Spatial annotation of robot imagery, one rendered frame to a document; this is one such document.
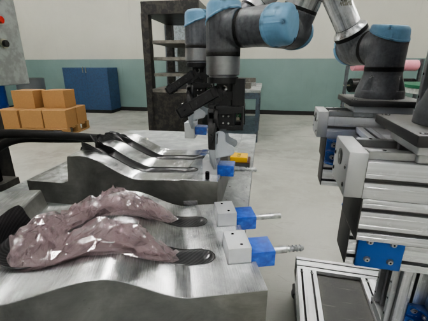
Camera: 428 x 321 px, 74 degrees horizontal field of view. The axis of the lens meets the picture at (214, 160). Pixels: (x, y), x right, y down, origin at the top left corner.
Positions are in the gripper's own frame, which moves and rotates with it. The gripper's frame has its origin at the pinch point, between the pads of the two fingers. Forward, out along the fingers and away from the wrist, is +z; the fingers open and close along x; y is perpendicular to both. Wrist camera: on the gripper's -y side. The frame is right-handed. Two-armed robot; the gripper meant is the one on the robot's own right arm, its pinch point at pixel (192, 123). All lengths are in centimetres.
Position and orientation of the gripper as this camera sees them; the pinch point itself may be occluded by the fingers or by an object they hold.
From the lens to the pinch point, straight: 100.2
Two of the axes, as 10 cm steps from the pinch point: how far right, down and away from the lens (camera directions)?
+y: 9.9, 0.5, -1.6
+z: 0.0, 9.5, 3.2
